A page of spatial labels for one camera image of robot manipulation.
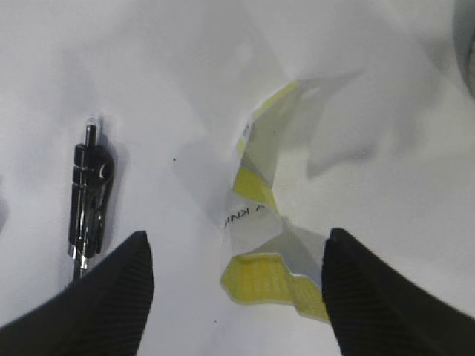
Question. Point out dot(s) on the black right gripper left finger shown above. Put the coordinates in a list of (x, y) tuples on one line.
[(103, 313)]

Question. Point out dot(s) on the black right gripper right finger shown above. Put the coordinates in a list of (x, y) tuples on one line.
[(374, 310)]

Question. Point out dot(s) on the black right pen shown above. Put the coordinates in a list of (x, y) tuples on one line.
[(92, 182)]

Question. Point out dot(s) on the yellow white paper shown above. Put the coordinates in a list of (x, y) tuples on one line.
[(271, 260)]

